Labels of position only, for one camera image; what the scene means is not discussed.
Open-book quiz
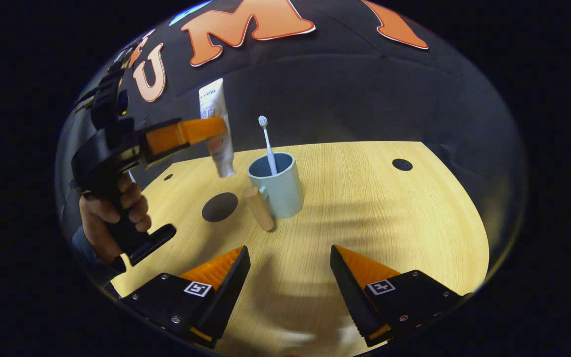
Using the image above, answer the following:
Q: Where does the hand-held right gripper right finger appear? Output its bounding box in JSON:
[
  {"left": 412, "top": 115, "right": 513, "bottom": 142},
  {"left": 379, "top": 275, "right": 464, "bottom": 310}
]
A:
[{"left": 329, "top": 244, "right": 472, "bottom": 348}]

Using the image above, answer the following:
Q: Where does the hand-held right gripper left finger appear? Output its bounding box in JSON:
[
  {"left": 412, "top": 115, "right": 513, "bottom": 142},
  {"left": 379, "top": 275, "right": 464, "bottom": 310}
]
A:
[{"left": 119, "top": 245, "right": 252, "bottom": 348}]

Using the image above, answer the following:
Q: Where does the white toothpaste tube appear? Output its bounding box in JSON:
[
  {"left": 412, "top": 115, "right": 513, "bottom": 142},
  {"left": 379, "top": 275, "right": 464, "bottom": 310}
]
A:
[{"left": 198, "top": 77, "right": 237, "bottom": 179}]

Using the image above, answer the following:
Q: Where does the dark round coaster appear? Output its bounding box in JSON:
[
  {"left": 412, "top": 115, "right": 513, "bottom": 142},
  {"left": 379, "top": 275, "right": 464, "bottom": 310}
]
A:
[{"left": 201, "top": 192, "right": 239, "bottom": 223}]

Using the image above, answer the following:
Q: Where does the white toothbrush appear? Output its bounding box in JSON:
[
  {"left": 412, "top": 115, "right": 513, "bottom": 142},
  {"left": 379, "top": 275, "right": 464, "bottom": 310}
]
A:
[{"left": 258, "top": 115, "right": 279, "bottom": 176}]

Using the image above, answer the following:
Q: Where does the blue cup with wooden handle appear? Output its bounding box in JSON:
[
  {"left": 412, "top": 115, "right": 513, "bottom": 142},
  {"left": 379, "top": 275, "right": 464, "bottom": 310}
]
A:
[{"left": 243, "top": 152, "right": 305, "bottom": 233}]

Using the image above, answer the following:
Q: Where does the wooden desktop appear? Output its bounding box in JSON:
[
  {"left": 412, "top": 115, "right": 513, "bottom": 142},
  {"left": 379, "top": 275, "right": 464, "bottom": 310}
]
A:
[{"left": 110, "top": 141, "right": 490, "bottom": 357}]

